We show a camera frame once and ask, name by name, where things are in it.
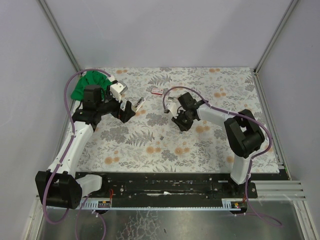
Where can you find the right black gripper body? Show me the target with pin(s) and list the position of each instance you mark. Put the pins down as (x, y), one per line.
(181, 123)

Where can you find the small white stapler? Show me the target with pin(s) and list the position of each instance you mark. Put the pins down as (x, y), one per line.
(171, 98)

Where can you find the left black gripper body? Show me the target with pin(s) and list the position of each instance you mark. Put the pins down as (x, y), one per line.
(125, 113)

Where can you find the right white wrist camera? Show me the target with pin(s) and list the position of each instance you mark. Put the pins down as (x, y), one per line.
(171, 109)

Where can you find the floral table mat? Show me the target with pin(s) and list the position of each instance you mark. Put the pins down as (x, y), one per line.
(136, 146)

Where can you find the red staple box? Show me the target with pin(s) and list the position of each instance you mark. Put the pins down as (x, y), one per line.
(157, 91)

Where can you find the olive green stapler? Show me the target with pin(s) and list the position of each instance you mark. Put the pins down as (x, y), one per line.
(138, 105)

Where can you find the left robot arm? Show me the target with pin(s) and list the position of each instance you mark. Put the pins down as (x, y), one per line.
(58, 185)

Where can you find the green cloth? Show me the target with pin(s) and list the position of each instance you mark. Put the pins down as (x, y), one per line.
(89, 78)

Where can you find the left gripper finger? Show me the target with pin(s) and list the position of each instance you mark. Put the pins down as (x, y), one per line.
(125, 116)
(128, 107)

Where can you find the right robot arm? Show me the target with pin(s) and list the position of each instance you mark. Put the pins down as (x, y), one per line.
(243, 133)

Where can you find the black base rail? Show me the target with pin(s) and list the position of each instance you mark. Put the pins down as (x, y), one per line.
(170, 190)

